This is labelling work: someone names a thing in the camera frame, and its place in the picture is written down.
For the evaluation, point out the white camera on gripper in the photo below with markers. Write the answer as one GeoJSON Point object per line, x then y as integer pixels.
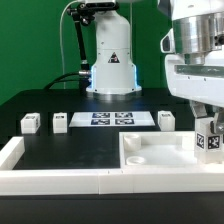
{"type": "Point", "coordinates": [167, 43]}

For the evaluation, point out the white U-shaped obstacle fence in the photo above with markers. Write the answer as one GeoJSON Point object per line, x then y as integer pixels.
{"type": "Point", "coordinates": [147, 179]}

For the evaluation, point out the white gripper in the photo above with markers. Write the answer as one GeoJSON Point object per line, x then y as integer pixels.
{"type": "Point", "coordinates": [199, 83]}

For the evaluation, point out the white square tabletop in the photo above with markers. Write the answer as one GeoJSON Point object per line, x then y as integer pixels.
{"type": "Point", "coordinates": [164, 149]}

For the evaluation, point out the white marker base plate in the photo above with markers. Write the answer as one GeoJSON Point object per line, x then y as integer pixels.
{"type": "Point", "coordinates": [111, 119]}

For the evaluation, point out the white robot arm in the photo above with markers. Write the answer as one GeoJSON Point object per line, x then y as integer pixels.
{"type": "Point", "coordinates": [193, 48]}

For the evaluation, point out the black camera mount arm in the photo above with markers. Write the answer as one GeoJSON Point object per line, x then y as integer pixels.
{"type": "Point", "coordinates": [83, 15]}

